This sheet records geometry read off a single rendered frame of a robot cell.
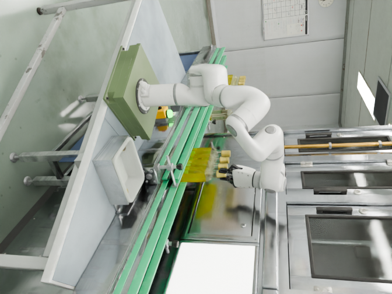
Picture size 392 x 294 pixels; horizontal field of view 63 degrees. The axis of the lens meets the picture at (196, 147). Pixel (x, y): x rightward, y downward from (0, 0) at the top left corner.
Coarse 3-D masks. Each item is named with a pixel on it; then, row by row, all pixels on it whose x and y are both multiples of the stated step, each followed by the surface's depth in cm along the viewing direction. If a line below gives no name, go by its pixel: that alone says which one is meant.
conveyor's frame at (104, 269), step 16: (208, 48) 280; (192, 64) 250; (176, 112) 181; (160, 128) 168; (144, 144) 157; (160, 144) 154; (144, 160) 144; (144, 192) 140; (144, 208) 131; (112, 224) 127; (128, 224) 125; (112, 240) 119; (128, 240) 118; (96, 256) 114; (112, 256) 113; (96, 272) 108; (112, 272) 107; (80, 288) 104; (96, 288) 103; (112, 288) 103
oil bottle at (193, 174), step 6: (186, 168) 156; (192, 168) 155; (198, 168) 154; (204, 168) 153; (186, 174) 152; (192, 174) 152; (198, 174) 151; (204, 174) 150; (210, 174) 151; (186, 180) 154; (192, 180) 154; (198, 180) 153; (204, 180) 152
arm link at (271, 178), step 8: (264, 160) 121; (272, 160) 118; (280, 160) 119; (264, 168) 123; (272, 168) 121; (280, 168) 121; (264, 176) 124; (272, 176) 122; (280, 176) 130; (264, 184) 127; (272, 184) 124; (280, 184) 129; (272, 192) 130
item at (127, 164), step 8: (128, 144) 130; (120, 152) 119; (128, 152) 132; (136, 152) 132; (112, 160) 117; (120, 160) 133; (128, 160) 134; (136, 160) 134; (120, 168) 133; (128, 168) 137; (136, 168) 136; (120, 176) 118; (128, 176) 139; (136, 176) 138; (144, 176) 139; (128, 184) 135; (136, 184) 135; (128, 192) 131; (136, 192) 131; (128, 200) 125
